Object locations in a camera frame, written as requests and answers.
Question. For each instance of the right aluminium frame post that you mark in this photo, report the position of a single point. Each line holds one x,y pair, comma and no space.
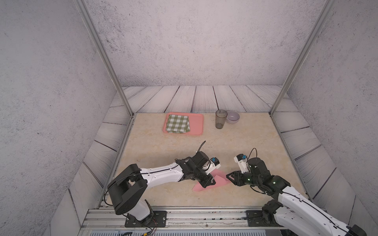
315,31

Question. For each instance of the left aluminium frame post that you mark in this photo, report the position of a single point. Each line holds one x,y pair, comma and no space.
85,15

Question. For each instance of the small lavender bowl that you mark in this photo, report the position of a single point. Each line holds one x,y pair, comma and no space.
232,117

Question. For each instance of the aluminium front rail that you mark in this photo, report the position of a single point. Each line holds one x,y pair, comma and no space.
181,221

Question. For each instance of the pink square paper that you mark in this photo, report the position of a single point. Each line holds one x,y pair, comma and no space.
219,178

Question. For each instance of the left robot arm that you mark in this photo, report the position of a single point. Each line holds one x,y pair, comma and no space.
127,188

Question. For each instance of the aluminium frame post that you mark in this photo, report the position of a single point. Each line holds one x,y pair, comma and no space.
315,31
85,15

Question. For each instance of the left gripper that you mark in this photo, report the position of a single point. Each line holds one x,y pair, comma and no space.
208,182

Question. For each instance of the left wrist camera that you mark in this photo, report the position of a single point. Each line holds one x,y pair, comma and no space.
214,164

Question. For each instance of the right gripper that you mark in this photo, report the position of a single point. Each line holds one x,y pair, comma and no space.
236,177

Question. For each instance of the green checkered cloth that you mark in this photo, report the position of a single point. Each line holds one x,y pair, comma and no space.
177,124

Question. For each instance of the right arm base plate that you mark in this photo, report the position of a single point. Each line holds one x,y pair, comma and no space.
261,218

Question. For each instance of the pink plastic tray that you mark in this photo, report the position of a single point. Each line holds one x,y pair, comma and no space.
196,123

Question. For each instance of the translucent grey plastic cup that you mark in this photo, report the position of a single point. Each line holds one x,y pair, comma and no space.
221,116

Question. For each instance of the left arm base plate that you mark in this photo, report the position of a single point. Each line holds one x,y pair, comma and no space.
156,219

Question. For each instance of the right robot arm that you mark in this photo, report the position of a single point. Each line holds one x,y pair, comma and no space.
288,208

